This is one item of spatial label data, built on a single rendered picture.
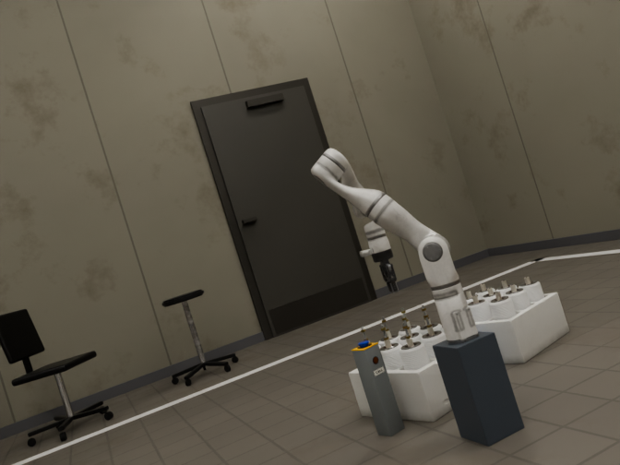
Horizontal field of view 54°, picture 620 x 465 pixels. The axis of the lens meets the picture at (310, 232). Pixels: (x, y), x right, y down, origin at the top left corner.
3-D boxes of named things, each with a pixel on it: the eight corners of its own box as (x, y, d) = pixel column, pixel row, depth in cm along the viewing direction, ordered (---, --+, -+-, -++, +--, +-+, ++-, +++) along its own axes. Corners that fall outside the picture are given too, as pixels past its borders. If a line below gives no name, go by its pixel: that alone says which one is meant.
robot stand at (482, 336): (525, 427, 182) (494, 332, 182) (488, 447, 177) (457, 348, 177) (495, 420, 195) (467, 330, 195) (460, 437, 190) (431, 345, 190)
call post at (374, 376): (405, 428, 213) (378, 343, 213) (391, 436, 209) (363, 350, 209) (391, 426, 219) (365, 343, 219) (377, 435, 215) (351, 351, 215)
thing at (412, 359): (443, 391, 217) (427, 343, 217) (418, 400, 215) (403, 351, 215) (433, 387, 226) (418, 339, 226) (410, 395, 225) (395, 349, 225)
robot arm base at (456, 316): (483, 334, 184) (466, 280, 184) (459, 345, 180) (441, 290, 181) (465, 333, 192) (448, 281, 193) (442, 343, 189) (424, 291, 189)
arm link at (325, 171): (306, 169, 192) (369, 218, 187) (325, 146, 192) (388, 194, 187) (310, 175, 201) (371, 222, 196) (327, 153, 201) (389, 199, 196)
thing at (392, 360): (410, 396, 224) (394, 349, 224) (387, 399, 229) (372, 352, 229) (419, 387, 232) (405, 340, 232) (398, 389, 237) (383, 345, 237)
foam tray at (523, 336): (570, 330, 268) (557, 292, 268) (524, 363, 243) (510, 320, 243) (495, 337, 298) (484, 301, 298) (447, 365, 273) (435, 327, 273)
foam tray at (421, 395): (498, 379, 234) (484, 334, 234) (434, 422, 210) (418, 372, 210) (425, 378, 265) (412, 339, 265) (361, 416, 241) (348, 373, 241)
